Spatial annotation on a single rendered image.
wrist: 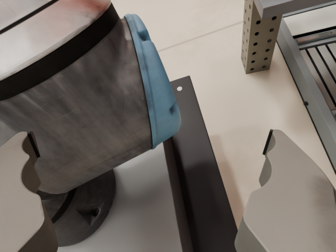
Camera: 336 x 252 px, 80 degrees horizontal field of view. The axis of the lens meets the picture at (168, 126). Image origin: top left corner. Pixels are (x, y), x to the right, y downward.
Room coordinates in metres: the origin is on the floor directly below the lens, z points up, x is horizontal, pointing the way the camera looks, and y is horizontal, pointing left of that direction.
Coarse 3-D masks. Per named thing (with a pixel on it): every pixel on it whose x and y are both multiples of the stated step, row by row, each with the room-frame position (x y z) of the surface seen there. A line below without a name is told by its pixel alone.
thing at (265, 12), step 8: (256, 0) 0.37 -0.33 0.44; (264, 0) 0.35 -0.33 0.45; (272, 0) 0.33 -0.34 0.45; (280, 0) 0.32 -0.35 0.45; (288, 0) 0.31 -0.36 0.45; (296, 0) 0.30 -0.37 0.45; (304, 0) 0.29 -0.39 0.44; (312, 0) 0.29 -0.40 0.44; (320, 0) 0.28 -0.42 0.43; (328, 0) 0.27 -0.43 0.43; (264, 8) 0.33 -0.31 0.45; (272, 8) 0.32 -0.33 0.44; (280, 8) 0.31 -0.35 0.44; (288, 8) 0.31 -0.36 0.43; (296, 8) 0.30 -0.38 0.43; (264, 16) 0.33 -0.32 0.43; (272, 16) 0.32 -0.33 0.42
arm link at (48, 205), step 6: (36, 192) 0.12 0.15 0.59; (42, 192) 0.12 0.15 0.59; (66, 192) 0.15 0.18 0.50; (42, 198) 0.12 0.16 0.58; (48, 198) 0.12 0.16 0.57; (54, 198) 0.14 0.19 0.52; (60, 198) 0.14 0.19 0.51; (48, 204) 0.14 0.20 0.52; (54, 204) 0.14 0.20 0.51; (60, 204) 0.14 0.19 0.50; (48, 210) 0.13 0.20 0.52; (54, 210) 0.13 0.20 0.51
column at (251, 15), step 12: (252, 0) 0.50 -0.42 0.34; (252, 12) 0.49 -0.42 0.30; (252, 24) 0.49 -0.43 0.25; (264, 24) 0.47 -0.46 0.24; (276, 24) 0.46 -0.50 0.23; (252, 36) 0.49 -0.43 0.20; (264, 36) 0.47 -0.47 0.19; (276, 36) 0.45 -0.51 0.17; (252, 48) 0.49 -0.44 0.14; (264, 48) 0.47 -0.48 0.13; (252, 60) 0.50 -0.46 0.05; (264, 60) 0.46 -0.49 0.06; (252, 72) 0.48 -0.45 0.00
